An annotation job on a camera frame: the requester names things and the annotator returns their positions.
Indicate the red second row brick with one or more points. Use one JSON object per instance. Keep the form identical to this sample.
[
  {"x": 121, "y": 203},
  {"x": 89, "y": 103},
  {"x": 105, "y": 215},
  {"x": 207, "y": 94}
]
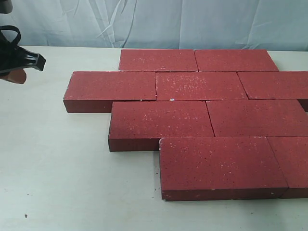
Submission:
[{"x": 268, "y": 118}]

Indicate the red brick under leaning brick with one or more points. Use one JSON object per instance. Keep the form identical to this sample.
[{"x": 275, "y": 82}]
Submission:
[{"x": 164, "y": 60}]

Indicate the red third row right brick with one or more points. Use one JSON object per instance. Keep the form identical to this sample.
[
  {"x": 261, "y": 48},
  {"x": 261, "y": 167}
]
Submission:
[{"x": 281, "y": 85}]

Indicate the red back row right brick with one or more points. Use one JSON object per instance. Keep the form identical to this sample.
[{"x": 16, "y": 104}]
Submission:
[{"x": 234, "y": 61}]

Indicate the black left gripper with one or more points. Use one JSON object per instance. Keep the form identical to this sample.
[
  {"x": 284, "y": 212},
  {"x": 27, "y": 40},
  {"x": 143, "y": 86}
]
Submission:
[{"x": 13, "y": 58}]

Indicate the white fabric backdrop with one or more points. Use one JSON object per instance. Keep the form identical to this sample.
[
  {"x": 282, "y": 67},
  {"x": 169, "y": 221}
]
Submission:
[{"x": 278, "y": 25}]

